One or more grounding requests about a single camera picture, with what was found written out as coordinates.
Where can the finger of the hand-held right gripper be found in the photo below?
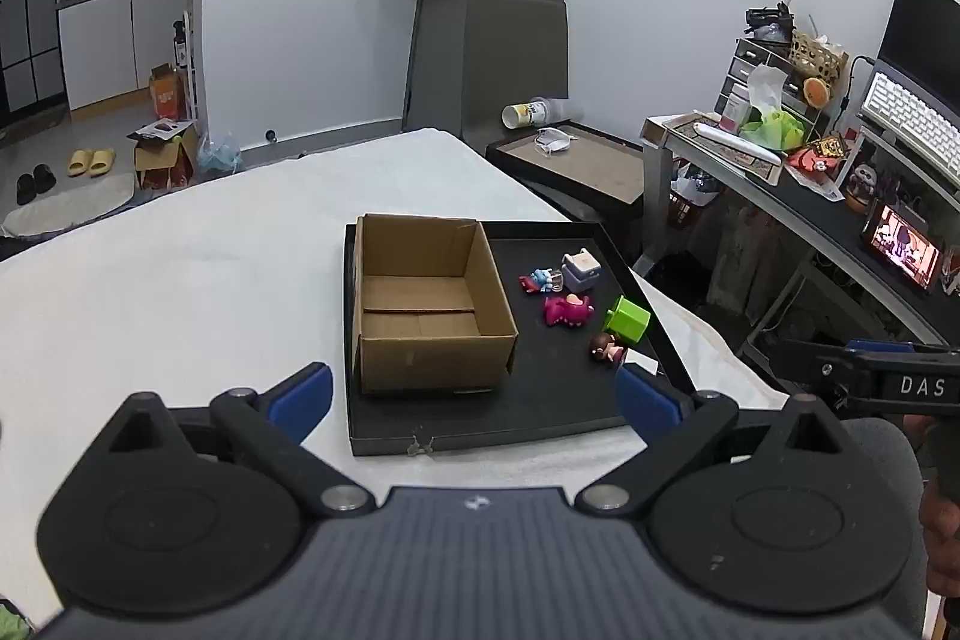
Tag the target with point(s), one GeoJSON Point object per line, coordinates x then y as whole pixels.
{"type": "Point", "coordinates": [821, 368]}

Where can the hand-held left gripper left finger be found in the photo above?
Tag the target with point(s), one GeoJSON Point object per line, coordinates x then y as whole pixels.
{"type": "Point", "coordinates": [301, 397]}

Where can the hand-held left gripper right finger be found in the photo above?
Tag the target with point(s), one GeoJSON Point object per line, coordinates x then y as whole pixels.
{"type": "Point", "coordinates": [643, 397]}

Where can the brown-haired doll figure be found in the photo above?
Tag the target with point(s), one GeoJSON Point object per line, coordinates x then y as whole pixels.
{"type": "Point", "coordinates": [606, 347]}

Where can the green cube toy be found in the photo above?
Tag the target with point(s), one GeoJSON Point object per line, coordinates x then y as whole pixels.
{"type": "Point", "coordinates": [628, 317]}

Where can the black tray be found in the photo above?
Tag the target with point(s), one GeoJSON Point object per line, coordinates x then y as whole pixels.
{"type": "Point", "coordinates": [555, 377]}

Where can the magenta toy figure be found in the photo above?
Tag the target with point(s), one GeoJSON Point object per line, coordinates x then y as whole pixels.
{"type": "Point", "coordinates": [566, 310]}

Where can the white cube toy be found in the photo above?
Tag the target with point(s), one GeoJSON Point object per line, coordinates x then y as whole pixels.
{"type": "Point", "coordinates": [582, 271]}

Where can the small blue toy figure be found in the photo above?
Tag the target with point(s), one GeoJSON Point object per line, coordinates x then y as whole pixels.
{"type": "Point", "coordinates": [538, 281]}

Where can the person's right hand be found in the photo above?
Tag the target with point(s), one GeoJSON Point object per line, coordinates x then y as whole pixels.
{"type": "Point", "coordinates": [939, 542]}

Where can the small lit tablet screen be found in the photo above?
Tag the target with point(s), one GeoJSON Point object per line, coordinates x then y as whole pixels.
{"type": "Point", "coordinates": [904, 244]}

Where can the black desk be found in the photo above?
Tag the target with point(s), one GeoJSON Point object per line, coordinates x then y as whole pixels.
{"type": "Point", "coordinates": [825, 220]}

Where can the brown desk figurine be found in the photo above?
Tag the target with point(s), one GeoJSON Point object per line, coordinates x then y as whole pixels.
{"type": "Point", "coordinates": [862, 189]}

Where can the red yellow snack packet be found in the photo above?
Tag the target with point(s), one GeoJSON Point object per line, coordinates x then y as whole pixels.
{"type": "Point", "coordinates": [821, 154]}

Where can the low brown side table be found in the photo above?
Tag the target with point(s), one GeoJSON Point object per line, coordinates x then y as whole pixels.
{"type": "Point", "coordinates": [592, 164]}

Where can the green plastic bag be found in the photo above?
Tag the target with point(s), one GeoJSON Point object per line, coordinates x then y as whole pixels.
{"type": "Point", "coordinates": [776, 132]}

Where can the rolled white paper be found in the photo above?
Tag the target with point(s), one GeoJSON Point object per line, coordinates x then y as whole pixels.
{"type": "Point", "coordinates": [735, 141]}

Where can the blue plastic bag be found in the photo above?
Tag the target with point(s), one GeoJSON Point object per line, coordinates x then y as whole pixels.
{"type": "Point", "coordinates": [219, 154]}

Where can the white keyboard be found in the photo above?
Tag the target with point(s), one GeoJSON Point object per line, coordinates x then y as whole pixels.
{"type": "Point", "coordinates": [911, 123]}

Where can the white face mask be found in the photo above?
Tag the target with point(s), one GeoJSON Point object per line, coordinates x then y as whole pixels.
{"type": "Point", "coordinates": [553, 141]}

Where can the cardboard box with flaps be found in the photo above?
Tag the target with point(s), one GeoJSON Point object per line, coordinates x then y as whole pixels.
{"type": "Point", "coordinates": [161, 160]}

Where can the white tissue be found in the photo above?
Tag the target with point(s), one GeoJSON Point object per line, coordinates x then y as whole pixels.
{"type": "Point", "coordinates": [765, 85]}

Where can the white floor mat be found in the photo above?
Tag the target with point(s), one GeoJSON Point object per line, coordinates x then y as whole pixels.
{"type": "Point", "coordinates": [75, 209]}

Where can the white yellow paper cup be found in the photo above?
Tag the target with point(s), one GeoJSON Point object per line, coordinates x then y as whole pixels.
{"type": "Point", "coordinates": [525, 114]}

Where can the yellow slipper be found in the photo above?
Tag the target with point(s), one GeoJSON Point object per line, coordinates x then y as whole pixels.
{"type": "Point", "coordinates": [103, 162]}
{"type": "Point", "coordinates": [79, 163]}

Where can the woven basket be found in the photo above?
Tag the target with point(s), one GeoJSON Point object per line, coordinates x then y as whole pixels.
{"type": "Point", "coordinates": [817, 57]}

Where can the grey drawer organizer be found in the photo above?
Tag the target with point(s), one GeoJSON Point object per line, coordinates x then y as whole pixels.
{"type": "Point", "coordinates": [750, 57]}

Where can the orange packet box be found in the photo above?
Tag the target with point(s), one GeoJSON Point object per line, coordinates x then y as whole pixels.
{"type": "Point", "coordinates": [166, 93]}

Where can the black slipper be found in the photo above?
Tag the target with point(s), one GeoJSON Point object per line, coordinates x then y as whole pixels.
{"type": "Point", "coordinates": [25, 190]}
{"type": "Point", "coordinates": [43, 177]}

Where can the black monitor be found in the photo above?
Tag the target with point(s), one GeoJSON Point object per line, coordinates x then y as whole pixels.
{"type": "Point", "coordinates": [926, 33]}

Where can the grey leaning board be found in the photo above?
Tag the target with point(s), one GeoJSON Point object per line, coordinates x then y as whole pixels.
{"type": "Point", "coordinates": [514, 48]}

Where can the white cabinet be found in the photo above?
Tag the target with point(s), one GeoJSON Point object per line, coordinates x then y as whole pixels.
{"type": "Point", "coordinates": [105, 44]}

